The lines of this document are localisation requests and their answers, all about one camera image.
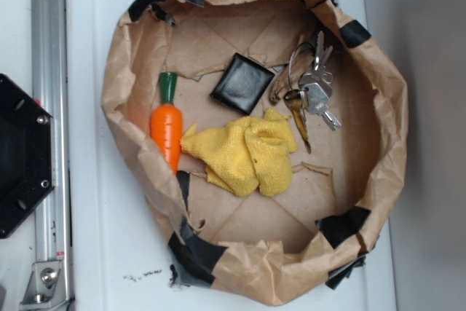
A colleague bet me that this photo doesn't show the brown paper bag bin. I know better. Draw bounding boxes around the brown paper bag bin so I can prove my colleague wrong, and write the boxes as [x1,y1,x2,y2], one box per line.
[101,0,408,306]

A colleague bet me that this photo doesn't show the silver key small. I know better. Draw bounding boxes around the silver key small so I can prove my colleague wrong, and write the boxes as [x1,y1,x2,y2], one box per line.
[313,31,333,71]

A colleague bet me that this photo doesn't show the metal corner bracket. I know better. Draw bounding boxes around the metal corner bracket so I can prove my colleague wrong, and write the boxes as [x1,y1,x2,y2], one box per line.
[19,260,66,310]

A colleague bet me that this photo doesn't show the metal key ring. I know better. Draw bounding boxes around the metal key ring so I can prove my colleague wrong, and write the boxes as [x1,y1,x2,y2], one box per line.
[287,42,315,90]

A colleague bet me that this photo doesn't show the black leather wallet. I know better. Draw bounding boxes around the black leather wallet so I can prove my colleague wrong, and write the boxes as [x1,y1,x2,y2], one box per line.
[210,53,275,115]

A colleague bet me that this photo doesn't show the orange toy carrot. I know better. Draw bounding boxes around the orange toy carrot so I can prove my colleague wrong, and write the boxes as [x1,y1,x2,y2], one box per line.
[150,72,183,174]

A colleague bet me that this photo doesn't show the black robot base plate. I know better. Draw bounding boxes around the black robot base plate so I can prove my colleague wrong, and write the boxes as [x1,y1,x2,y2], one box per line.
[1,74,55,239]

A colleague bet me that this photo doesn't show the silver key large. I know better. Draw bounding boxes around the silver key large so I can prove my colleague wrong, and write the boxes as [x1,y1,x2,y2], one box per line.
[299,71,341,131]

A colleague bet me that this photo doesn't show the yellow cloth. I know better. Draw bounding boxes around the yellow cloth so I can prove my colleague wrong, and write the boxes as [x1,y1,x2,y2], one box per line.
[181,108,298,197]

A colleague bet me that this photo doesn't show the brass key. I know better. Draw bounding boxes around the brass key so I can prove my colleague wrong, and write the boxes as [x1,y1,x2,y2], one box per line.
[283,90,312,154]

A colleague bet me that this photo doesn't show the aluminium rail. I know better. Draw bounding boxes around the aluminium rail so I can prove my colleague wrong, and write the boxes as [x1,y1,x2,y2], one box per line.
[31,0,74,310]

